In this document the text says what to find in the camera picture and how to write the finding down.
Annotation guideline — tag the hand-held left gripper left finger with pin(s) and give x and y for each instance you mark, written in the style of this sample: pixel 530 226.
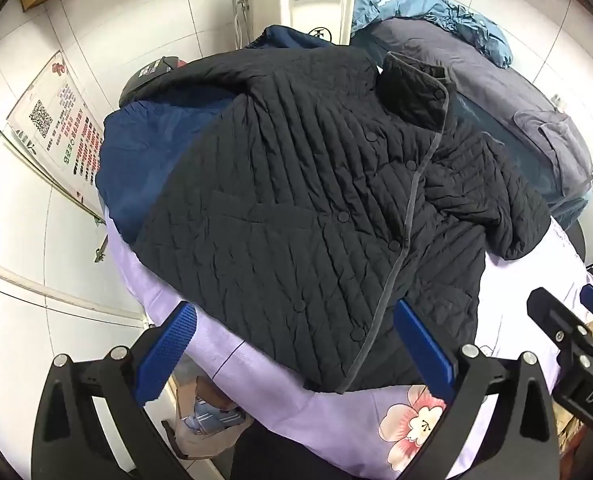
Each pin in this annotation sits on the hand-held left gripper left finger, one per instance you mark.
pixel 169 347

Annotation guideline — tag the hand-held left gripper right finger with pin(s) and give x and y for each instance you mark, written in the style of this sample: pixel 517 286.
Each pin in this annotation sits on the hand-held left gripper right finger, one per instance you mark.
pixel 424 347

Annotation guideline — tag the black quilted jacket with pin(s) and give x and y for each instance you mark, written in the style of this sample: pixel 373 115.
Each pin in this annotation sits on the black quilted jacket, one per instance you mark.
pixel 321 210

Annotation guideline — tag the brown paper bag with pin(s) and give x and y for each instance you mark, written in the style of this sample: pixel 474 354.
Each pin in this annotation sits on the brown paper bag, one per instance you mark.
pixel 204 420

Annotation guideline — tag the lilac floral bedsheet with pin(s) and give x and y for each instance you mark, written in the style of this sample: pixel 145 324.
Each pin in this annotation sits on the lilac floral bedsheet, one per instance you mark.
pixel 286 410

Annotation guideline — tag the navy blue garment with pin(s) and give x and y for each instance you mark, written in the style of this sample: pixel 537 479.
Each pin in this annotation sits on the navy blue garment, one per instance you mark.
pixel 141 170

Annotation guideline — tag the grey garment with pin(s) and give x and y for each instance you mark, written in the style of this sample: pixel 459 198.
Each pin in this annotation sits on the grey garment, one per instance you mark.
pixel 501 85

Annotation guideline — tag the black and red device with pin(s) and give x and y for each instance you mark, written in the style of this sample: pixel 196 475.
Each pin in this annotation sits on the black and red device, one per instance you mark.
pixel 151 67

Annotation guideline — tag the light blue jacket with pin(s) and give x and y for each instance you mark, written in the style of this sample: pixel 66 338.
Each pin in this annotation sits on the light blue jacket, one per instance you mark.
pixel 436 10

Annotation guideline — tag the white wall outlet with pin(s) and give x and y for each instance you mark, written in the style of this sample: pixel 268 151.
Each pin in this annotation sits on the white wall outlet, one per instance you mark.
pixel 558 101

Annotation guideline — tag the wall poster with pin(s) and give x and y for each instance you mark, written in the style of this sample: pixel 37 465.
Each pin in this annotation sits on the wall poster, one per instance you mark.
pixel 59 125

